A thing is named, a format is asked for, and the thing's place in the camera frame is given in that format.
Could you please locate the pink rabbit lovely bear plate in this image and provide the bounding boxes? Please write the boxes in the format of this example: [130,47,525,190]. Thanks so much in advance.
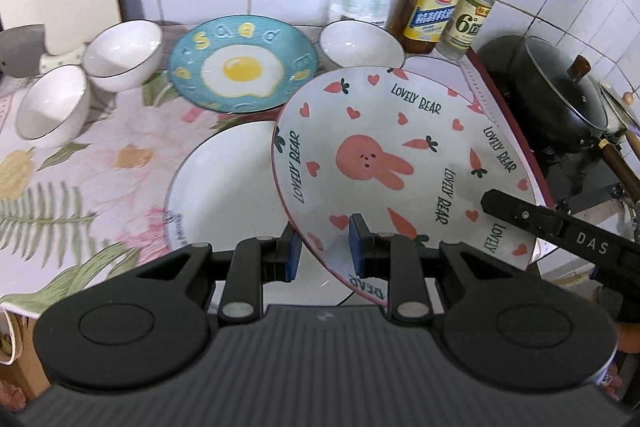
[271,67,536,305]

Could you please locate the blue fried egg plate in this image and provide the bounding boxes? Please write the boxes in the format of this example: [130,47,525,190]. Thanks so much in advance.
[167,15,318,114]

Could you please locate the white bowl with dark rim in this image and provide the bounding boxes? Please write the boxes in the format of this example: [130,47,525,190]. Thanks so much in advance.
[318,20,406,69]

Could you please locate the white ribbed bowl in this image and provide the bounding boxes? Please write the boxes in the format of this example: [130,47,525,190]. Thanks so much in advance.
[15,65,91,147]
[81,20,164,93]

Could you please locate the black wok with glass lid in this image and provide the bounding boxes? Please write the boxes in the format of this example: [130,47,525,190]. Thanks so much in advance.
[478,35,608,161]

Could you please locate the floral tablecloth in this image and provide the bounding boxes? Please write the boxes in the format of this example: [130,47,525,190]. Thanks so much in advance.
[0,20,557,320]

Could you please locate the clear white vinegar bottle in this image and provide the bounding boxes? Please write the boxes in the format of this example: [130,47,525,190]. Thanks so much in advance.
[435,0,497,61]

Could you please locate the steel cleaver white handle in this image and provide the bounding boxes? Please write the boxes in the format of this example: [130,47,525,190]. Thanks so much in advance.
[0,24,87,78]

